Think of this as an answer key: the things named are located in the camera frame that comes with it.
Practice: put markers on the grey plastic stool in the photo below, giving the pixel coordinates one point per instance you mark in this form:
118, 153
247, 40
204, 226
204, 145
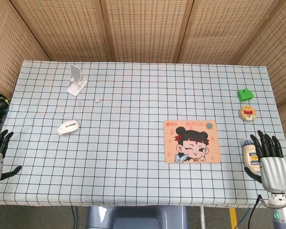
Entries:
138, 217

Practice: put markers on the yellow floor tape strip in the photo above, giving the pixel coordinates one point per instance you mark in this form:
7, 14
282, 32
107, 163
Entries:
232, 218

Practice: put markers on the woven bamboo screen panel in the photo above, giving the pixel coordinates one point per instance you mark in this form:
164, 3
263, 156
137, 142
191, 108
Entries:
281, 62
228, 31
147, 28
69, 28
9, 47

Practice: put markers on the blue checkered tablecloth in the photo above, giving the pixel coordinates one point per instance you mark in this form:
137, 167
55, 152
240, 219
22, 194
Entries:
133, 155

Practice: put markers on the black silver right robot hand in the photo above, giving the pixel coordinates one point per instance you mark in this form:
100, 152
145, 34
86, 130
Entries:
275, 171

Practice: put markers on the white folding phone stand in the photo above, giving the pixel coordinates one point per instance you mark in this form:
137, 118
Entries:
75, 86

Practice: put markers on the orange cartoon girl mouse pad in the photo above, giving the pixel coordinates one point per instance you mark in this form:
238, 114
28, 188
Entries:
193, 143

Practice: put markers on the mayonnaise squeeze bottle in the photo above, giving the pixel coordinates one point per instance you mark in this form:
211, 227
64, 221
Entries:
250, 155

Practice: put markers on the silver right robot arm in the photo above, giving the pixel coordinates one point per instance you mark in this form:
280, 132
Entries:
284, 214

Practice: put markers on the white metal table leg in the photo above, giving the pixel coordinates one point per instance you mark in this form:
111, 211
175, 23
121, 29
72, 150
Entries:
202, 218

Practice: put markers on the round tin with red label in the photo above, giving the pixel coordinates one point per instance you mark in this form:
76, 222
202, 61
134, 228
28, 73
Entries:
248, 113

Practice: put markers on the green toy building block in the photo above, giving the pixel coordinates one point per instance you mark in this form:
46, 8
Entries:
245, 95

